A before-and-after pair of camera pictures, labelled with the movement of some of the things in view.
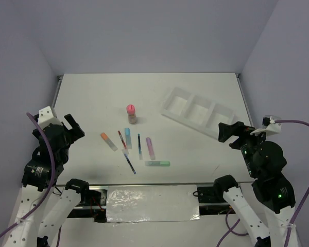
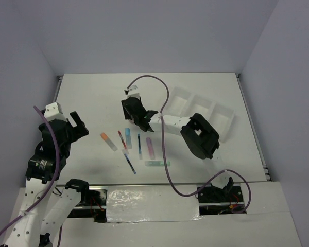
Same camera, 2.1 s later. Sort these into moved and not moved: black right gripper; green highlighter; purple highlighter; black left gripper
Moved: black right gripper
Not moved: black left gripper; purple highlighter; green highlighter
